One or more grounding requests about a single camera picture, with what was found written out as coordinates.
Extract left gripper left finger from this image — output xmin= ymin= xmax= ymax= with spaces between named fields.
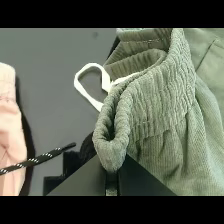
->
xmin=46 ymin=154 xmax=108 ymax=197

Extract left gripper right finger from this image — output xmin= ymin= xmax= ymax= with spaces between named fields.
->
xmin=117 ymin=152 xmax=178 ymax=197

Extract olive green pants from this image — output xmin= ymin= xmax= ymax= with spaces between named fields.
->
xmin=73 ymin=28 xmax=224 ymax=197

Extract pale pink garment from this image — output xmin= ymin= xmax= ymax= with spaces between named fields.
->
xmin=0 ymin=61 xmax=28 ymax=197

